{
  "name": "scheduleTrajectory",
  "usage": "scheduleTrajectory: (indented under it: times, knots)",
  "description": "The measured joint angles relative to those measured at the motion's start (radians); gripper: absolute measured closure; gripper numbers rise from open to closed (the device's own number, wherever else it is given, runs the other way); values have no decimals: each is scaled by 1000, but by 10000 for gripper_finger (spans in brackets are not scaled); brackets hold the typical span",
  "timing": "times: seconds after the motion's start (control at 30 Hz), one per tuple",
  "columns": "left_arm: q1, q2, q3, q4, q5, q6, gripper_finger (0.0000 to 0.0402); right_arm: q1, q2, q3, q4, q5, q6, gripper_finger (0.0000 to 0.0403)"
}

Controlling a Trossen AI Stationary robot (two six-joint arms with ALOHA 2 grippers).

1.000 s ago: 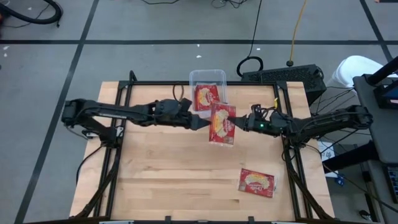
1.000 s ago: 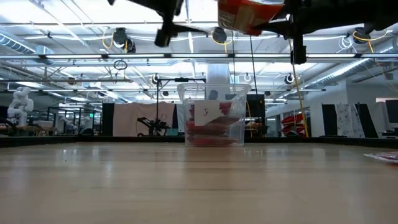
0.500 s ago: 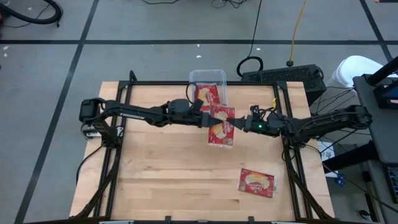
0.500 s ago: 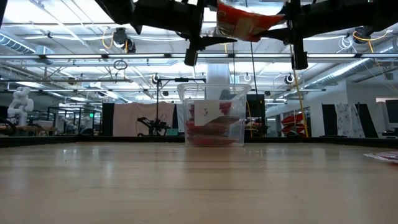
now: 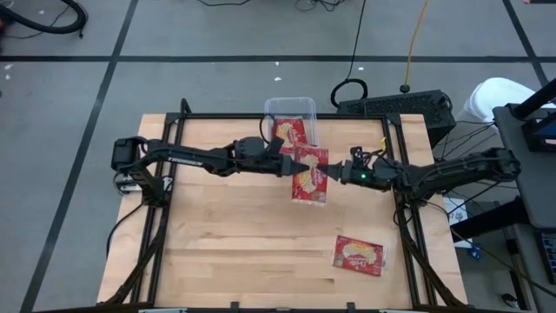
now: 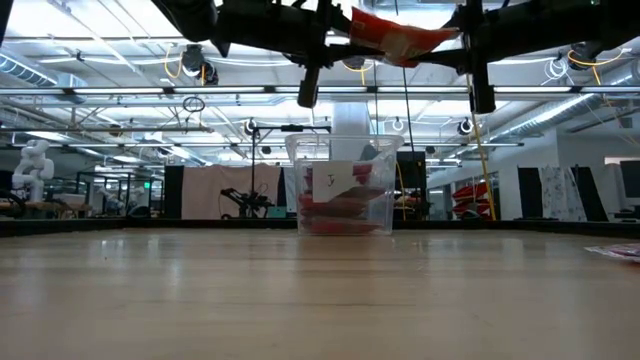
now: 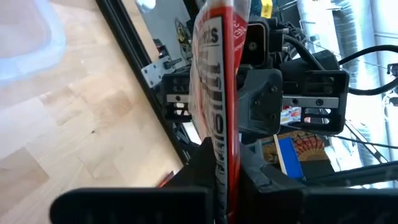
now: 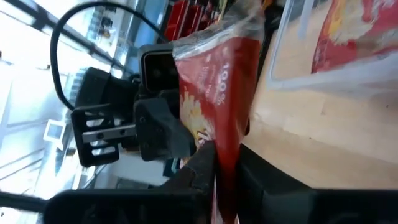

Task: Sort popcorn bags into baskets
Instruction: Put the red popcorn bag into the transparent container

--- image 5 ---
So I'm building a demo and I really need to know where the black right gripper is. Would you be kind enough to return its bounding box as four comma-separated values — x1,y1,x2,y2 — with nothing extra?
316,159,397,191

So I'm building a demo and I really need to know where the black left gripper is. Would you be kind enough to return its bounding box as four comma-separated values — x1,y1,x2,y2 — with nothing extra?
236,154,310,178

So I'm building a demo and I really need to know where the red Orville popcorn bag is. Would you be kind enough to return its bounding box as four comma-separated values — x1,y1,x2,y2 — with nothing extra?
331,234,387,278
272,116,309,156
289,145,330,206

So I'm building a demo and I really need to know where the clear plastic bin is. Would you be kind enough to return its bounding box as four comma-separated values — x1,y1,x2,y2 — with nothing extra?
263,96,319,157

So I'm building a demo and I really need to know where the black perforated computer case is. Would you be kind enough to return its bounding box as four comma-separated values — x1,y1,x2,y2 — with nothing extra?
337,89,458,143

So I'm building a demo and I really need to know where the white paper sheet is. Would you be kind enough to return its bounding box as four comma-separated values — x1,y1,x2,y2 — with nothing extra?
443,197,469,227

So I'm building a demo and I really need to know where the white rounded object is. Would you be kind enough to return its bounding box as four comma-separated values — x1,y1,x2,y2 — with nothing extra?
460,77,556,125

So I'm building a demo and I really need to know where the gray side desk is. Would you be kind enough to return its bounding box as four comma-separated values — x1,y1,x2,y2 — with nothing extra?
492,103,556,230

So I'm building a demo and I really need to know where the black device with blue screen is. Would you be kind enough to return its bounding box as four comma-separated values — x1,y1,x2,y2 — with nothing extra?
520,117,556,153

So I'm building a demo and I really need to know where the black desk pole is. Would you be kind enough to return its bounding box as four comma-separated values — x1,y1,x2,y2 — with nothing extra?
512,77,556,121

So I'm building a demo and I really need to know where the black keyboard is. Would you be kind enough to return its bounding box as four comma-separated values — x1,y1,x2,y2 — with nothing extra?
538,232,556,286

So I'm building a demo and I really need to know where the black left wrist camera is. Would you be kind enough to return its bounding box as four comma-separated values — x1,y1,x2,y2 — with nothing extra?
267,137,286,157

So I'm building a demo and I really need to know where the black left wrist camera cable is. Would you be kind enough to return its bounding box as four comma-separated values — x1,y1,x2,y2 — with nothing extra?
258,115,273,147

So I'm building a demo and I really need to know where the black hanging coiled cable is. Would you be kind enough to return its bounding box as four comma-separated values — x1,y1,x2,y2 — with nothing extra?
329,0,370,110

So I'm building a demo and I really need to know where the yellow hanging cable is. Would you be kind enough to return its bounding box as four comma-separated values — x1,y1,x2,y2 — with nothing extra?
402,0,432,95

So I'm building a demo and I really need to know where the black floor cable bundle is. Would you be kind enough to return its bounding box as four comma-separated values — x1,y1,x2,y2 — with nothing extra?
197,0,253,8
295,0,348,13

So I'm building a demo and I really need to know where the black left arm floor cable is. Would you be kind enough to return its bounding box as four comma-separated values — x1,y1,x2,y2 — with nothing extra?
105,199,149,260

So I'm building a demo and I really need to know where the black vacuum hose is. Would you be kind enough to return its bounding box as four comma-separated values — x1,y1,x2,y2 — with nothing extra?
0,0,89,39

